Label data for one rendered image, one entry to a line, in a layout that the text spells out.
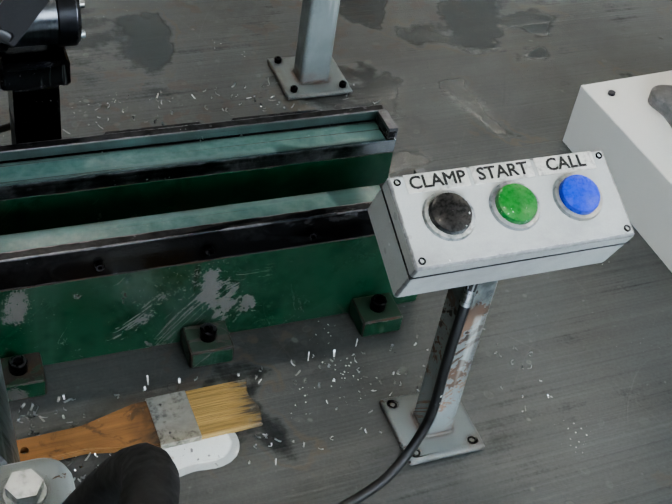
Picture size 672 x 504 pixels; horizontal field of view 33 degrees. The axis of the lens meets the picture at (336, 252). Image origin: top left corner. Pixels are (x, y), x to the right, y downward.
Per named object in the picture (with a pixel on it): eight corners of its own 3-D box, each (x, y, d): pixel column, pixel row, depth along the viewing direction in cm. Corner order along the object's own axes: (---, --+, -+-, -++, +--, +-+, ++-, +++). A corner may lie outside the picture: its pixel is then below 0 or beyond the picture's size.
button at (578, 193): (559, 225, 78) (571, 213, 77) (545, 187, 79) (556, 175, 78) (596, 219, 79) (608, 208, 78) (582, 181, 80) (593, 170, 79)
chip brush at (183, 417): (13, 485, 86) (12, 479, 86) (2, 435, 90) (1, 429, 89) (265, 427, 94) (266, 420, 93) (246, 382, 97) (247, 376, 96)
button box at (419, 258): (392, 300, 77) (417, 270, 72) (364, 208, 80) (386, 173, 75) (605, 263, 83) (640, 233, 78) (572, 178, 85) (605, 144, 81)
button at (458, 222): (430, 245, 75) (439, 234, 73) (417, 205, 76) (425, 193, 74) (470, 239, 76) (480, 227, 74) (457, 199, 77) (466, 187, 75)
